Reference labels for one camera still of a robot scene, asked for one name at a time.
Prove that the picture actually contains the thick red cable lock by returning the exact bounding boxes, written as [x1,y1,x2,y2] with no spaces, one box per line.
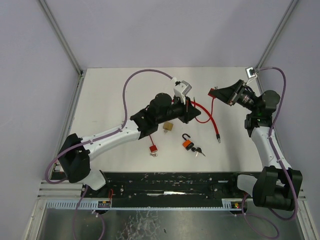
[191,98,221,144]

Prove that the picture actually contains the white cable duct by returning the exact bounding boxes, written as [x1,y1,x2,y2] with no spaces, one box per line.
[46,199,111,210]

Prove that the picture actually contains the brass padlock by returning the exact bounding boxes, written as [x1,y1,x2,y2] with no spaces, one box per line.
[162,121,174,134]

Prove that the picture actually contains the small red padlock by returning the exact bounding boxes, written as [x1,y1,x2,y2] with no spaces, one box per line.
[149,135,158,155]

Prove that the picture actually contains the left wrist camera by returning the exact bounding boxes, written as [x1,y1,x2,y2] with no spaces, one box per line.
[171,77,192,105]

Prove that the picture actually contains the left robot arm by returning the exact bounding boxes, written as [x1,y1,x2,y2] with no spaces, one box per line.
[58,93,201,191]

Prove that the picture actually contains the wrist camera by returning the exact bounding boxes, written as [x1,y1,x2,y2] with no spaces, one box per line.
[171,77,192,105]
[245,66,258,85]

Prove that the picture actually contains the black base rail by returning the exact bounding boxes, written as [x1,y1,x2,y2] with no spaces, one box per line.
[81,172,245,209]

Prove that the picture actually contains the left aluminium frame post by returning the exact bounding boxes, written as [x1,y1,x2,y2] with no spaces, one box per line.
[36,0,84,76]

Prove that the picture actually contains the orange black padlock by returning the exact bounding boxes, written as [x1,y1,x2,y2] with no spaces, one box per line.
[182,133,194,151]

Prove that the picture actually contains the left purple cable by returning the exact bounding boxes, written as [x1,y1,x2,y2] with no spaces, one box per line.
[44,68,178,240]

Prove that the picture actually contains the aluminium frame post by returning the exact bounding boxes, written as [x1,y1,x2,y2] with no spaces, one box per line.
[36,0,84,76]
[255,0,300,69]

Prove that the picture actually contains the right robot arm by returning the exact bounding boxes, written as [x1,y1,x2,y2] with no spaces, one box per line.
[208,80,303,212]

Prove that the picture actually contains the right aluminium frame post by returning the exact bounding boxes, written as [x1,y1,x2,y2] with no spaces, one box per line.
[255,0,300,69]

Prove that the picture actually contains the red padlock with thin cable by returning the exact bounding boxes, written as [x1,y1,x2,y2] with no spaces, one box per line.
[194,87,219,124]

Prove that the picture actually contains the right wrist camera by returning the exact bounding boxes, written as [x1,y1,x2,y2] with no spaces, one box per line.
[245,66,258,85]

